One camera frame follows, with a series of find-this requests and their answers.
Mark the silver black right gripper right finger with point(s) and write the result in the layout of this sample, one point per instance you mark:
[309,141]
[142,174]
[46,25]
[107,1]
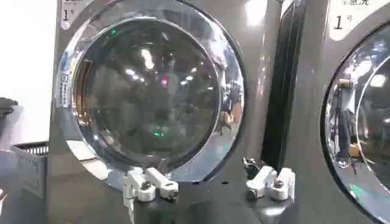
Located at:
[262,182]

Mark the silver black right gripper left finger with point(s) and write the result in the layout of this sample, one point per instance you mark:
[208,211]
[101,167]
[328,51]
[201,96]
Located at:
[158,182]

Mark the grey dryer with plain door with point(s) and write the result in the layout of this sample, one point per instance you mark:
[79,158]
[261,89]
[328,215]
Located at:
[307,121]

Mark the grey dryer with QR sticker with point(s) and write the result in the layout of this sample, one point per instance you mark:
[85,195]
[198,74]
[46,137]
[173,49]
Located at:
[262,91]

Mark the round glass door, QR sticker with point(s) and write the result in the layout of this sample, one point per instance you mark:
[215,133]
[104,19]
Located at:
[152,91]

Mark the round glass door, plain rim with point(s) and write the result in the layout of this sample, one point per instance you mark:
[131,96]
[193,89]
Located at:
[359,121]

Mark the grey plastic laundry basket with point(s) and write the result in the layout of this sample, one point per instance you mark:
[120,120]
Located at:
[30,170]

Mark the dark grey blurry object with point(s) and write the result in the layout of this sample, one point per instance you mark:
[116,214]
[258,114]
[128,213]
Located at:
[7,115]

